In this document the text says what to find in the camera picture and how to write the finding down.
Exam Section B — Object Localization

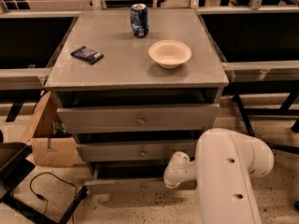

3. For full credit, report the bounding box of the blue soda can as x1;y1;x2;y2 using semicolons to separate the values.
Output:
131;4;149;37

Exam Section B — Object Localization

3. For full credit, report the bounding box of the grey drawer cabinet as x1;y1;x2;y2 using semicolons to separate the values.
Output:
44;8;229;183

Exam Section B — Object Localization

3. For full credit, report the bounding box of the white paper bowl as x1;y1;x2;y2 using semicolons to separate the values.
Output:
149;40;192;69

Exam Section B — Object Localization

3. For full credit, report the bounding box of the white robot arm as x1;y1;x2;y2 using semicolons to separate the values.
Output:
164;128;274;224

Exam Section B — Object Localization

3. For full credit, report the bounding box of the grey desk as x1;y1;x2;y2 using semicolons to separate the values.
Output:
196;7;299;135
0;11;78;122

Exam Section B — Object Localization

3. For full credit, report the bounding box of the grey bottom drawer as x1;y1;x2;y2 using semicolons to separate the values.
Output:
85;160;197;194

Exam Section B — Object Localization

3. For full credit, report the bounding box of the grey middle drawer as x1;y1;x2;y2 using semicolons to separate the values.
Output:
77;139;196;162

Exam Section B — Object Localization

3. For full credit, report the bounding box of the grey drawer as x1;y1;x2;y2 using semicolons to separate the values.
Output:
85;160;197;194
77;139;196;162
57;104;220;133

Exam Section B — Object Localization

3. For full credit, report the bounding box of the grey top drawer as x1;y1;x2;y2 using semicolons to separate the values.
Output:
57;104;220;133

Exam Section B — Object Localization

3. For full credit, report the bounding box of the dark blue snack packet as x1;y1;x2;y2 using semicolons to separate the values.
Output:
71;46;104;64

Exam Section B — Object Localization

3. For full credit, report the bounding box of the right grey desk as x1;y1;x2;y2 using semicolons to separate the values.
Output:
196;7;299;135

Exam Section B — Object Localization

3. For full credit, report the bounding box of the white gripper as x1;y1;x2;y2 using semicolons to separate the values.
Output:
164;151;196;189

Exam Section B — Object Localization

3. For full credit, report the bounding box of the left grey desk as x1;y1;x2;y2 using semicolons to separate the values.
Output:
0;11;78;122

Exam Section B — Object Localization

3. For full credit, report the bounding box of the brown cardboard box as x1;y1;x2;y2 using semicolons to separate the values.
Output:
21;92;78;167

